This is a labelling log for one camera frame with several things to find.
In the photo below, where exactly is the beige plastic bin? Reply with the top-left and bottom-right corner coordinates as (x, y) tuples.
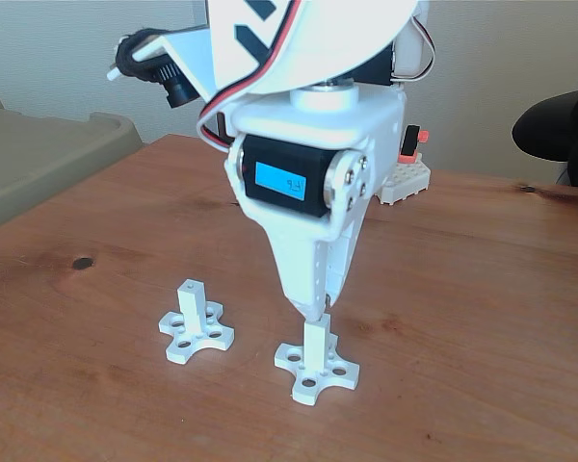
(0, 94), (145, 237)

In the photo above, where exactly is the black office chair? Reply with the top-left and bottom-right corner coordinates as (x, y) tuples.
(512, 89), (578, 163)

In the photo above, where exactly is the white red servo cable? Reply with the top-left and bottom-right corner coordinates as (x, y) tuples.
(196, 0), (302, 150)
(392, 13), (437, 84)

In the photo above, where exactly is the black camera on white bracket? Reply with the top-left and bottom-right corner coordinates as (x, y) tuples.
(106, 26), (218, 110)

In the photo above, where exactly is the white printed post stand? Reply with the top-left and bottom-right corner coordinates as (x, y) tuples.
(273, 315), (361, 405)
(157, 278), (236, 366)

